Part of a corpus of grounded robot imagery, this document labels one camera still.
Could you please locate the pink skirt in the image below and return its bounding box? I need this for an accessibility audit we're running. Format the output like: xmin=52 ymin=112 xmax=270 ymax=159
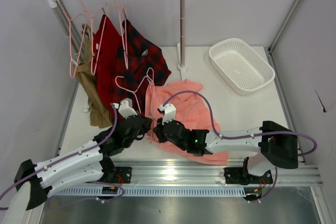
xmin=144 ymin=79 xmax=228 ymax=165

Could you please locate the pink wire hanger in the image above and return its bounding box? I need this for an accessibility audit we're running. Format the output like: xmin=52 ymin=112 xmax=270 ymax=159
xmin=57 ymin=0 xmax=88 ymax=79
xmin=80 ymin=0 xmax=109 ymax=76
xmin=114 ymin=0 xmax=129 ymax=70
xmin=114 ymin=67 xmax=154 ymax=115

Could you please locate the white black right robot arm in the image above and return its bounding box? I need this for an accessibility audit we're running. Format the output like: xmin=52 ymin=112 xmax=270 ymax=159
xmin=153 ymin=119 xmax=298 ymax=177

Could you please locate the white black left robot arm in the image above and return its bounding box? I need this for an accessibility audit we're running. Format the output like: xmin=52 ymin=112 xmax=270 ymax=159
xmin=14 ymin=115 xmax=152 ymax=210

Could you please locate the red black plaid skirt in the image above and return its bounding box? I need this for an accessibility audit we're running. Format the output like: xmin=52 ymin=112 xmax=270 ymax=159
xmin=112 ymin=20 xmax=171 ymax=114

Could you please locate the plain red skirt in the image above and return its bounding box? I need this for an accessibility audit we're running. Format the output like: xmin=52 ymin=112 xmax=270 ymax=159
xmin=93 ymin=15 xmax=121 ymax=110

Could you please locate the tan brown garment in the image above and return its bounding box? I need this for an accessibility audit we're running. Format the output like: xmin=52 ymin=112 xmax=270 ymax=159
xmin=75 ymin=24 xmax=112 ymax=129

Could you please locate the white perforated plastic basket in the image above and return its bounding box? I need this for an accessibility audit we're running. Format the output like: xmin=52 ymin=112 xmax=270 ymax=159
xmin=209 ymin=38 xmax=275 ymax=95

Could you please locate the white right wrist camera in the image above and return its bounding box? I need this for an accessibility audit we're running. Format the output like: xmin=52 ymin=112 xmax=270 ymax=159
xmin=158 ymin=103 xmax=176 ymax=124

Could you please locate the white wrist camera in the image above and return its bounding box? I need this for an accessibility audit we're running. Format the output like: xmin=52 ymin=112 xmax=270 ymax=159
xmin=158 ymin=103 xmax=176 ymax=124
xmin=112 ymin=98 xmax=137 ymax=119

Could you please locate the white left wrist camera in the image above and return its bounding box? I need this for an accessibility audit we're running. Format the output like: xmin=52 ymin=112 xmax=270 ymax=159
xmin=112 ymin=98 xmax=137 ymax=119

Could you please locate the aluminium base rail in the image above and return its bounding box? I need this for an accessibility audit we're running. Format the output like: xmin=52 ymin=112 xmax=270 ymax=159
xmin=114 ymin=159 xmax=323 ymax=187

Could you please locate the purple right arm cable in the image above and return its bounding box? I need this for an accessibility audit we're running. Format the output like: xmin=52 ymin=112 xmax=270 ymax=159
xmin=162 ymin=90 xmax=318 ymax=204

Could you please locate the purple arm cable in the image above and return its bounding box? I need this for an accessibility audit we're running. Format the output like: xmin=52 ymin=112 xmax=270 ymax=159
xmin=162 ymin=90 xmax=318 ymax=204
xmin=0 ymin=102 xmax=125 ymax=211

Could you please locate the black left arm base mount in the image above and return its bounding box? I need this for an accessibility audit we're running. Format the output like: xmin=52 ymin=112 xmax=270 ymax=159
xmin=90 ymin=159 xmax=132 ymax=185

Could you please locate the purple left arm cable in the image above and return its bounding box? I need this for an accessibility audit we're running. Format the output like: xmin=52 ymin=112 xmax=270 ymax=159
xmin=0 ymin=102 xmax=125 ymax=211

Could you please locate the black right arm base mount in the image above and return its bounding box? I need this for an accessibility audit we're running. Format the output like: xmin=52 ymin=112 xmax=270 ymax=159
xmin=224 ymin=157 xmax=274 ymax=186

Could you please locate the white slotted cable duct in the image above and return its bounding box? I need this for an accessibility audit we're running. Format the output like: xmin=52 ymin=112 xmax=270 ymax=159
xmin=56 ymin=185 xmax=246 ymax=197

